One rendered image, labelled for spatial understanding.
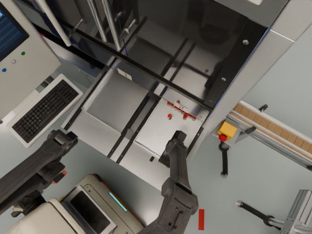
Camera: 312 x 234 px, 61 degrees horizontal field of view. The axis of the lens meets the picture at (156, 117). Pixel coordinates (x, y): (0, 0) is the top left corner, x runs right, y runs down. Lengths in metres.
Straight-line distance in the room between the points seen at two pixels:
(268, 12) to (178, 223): 0.55
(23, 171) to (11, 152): 1.74
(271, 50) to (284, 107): 1.99
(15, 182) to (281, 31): 0.78
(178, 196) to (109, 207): 1.29
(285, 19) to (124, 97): 1.07
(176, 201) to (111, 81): 0.94
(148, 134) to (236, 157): 1.14
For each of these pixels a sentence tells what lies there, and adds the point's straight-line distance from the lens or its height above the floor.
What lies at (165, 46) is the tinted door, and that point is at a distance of 0.91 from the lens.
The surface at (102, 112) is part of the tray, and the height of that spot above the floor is 0.88.
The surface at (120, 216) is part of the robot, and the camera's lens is 2.03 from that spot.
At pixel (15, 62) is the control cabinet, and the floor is 1.09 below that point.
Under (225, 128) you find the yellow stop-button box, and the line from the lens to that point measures 1.32.
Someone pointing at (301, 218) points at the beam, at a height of 0.55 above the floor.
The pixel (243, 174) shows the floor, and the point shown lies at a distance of 2.39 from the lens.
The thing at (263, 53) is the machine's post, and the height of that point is 1.72.
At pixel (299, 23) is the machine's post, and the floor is 1.85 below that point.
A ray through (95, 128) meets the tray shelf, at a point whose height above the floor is 0.88.
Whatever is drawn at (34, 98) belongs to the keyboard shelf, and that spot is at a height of 0.80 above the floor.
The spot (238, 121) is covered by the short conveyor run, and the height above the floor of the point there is 0.93.
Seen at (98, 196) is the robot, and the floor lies 0.28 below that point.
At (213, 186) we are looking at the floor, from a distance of 2.32.
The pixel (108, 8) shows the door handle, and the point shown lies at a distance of 0.80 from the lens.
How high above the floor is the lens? 2.28
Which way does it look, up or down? 75 degrees down
